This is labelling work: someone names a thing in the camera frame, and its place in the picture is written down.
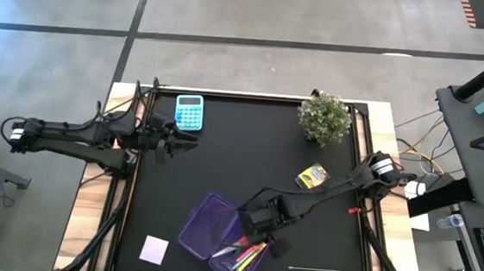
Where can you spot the clear water bottle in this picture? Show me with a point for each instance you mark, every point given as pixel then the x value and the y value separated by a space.
pixel 450 221

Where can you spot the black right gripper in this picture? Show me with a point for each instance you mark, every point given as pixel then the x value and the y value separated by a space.
pixel 268 215

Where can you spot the yellow green crayon box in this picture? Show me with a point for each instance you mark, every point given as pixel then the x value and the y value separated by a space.
pixel 311 176

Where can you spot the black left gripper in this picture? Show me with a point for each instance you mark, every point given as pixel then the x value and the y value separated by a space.
pixel 157 135

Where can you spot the dark grey side desk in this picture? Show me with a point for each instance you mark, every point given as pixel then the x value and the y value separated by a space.
pixel 462 140

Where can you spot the small red eraser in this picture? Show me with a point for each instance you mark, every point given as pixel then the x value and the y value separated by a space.
pixel 354 210

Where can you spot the pale lavender sticky note pad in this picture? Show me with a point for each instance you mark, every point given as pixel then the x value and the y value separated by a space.
pixel 153 250

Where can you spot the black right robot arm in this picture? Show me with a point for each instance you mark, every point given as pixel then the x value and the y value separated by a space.
pixel 333 190

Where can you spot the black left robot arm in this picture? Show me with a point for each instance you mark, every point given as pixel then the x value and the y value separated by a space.
pixel 73 137

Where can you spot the purple plastic pencil box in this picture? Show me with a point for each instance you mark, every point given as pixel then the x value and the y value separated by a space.
pixel 204 225

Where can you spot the yellow highlighter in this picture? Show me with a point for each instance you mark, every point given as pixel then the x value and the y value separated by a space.
pixel 250 262

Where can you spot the pink marker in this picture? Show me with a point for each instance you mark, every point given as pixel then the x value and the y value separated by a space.
pixel 249 253

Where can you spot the white paper sheet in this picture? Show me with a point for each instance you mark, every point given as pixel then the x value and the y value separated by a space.
pixel 420 222

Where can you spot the teal calculator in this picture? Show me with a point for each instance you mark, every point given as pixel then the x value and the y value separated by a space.
pixel 188 116

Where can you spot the thin white stick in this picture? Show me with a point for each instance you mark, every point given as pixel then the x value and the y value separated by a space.
pixel 313 269

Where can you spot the small potted green plant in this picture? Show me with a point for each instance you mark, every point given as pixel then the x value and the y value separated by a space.
pixel 323 116

